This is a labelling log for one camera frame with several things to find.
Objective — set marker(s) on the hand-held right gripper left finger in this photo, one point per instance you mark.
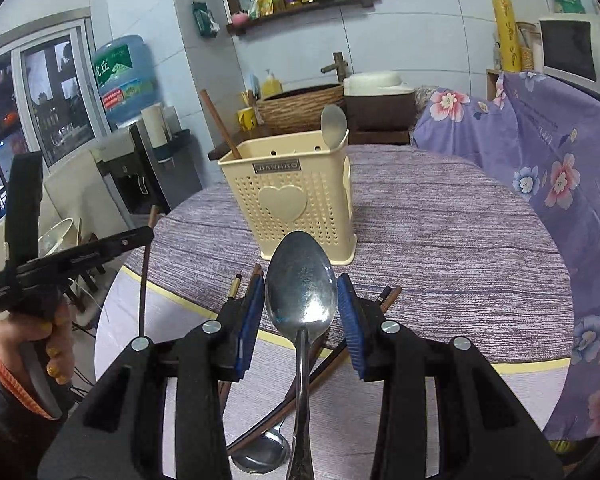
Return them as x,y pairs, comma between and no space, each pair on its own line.
250,325

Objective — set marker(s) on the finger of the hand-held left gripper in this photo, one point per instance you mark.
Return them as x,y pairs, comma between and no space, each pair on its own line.
100,250

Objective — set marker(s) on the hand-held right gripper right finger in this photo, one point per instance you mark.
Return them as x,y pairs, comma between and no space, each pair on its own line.
352,325

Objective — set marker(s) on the black gold-banded chopstick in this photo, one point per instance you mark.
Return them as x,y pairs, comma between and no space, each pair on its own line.
236,287

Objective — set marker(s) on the brown wooden chopstick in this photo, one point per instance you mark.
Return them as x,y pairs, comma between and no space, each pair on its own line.
260,435
220,122
391,297
256,275

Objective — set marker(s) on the metal spoon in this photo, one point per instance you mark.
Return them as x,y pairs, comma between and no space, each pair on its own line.
300,285
334,125
260,457

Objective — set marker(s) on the beige plastic utensil holder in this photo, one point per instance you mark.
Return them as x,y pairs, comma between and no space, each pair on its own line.
300,230

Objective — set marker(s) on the person's left forearm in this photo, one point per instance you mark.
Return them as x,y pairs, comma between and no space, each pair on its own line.
10,410

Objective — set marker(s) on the person's left hand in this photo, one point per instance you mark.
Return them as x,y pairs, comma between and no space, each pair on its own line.
62,345

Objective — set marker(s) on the cream cooking pot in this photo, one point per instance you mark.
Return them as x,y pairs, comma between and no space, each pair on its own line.
57,237

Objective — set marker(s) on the beige cloth cover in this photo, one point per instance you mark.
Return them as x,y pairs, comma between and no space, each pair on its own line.
80,195

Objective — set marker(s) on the grey water dispenser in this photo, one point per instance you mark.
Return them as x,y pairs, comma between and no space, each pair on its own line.
170,180

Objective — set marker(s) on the blue cup holder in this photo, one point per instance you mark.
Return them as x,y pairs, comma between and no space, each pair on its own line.
175,145

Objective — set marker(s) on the white paper cup stack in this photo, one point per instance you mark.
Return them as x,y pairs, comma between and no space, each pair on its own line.
155,122

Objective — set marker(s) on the window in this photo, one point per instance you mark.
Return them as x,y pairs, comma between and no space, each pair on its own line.
55,110

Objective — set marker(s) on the blue water jug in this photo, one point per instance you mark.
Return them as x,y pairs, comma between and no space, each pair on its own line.
125,80

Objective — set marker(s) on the yellow cup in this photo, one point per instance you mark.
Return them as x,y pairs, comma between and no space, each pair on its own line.
247,119

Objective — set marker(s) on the white brown rice cooker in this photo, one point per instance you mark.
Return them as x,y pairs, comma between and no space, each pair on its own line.
380,105

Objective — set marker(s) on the woven-look basin sink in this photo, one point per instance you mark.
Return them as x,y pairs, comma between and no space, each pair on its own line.
300,107

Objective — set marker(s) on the yellow soap bottle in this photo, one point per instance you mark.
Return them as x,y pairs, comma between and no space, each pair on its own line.
271,87

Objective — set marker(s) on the green hanging packet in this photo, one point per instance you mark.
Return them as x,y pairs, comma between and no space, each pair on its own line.
205,20

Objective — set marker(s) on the bronze faucet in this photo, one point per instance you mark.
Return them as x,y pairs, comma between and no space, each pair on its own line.
337,67

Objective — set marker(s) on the pink round ornament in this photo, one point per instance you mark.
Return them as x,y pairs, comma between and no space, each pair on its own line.
239,17

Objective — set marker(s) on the purple floral cloth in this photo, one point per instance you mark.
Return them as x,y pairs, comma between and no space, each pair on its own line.
555,135

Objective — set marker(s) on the small wooden box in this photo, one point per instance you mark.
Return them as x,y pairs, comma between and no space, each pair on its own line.
492,85

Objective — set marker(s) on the small woven cup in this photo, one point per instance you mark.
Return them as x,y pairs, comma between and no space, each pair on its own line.
528,57

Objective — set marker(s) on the yellow plastic wrap roll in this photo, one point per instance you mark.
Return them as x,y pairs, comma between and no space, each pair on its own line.
506,35

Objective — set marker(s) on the white microwave oven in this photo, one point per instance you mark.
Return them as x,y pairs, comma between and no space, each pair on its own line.
570,50

